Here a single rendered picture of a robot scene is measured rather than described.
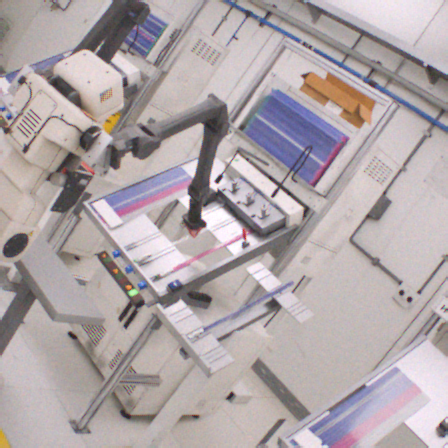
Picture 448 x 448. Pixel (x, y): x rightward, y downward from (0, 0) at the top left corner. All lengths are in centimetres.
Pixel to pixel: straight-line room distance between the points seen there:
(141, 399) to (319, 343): 169
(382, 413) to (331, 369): 204
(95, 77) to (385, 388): 144
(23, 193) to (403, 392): 146
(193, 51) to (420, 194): 171
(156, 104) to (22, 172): 194
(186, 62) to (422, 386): 241
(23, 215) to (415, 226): 273
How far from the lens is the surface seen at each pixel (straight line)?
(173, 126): 210
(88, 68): 205
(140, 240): 275
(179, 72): 388
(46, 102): 201
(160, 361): 289
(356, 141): 273
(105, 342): 315
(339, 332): 424
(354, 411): 222
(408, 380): 234
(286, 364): 442
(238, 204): 281
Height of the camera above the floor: 157
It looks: 11 degrees down
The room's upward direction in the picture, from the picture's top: 35 degrees clockwise
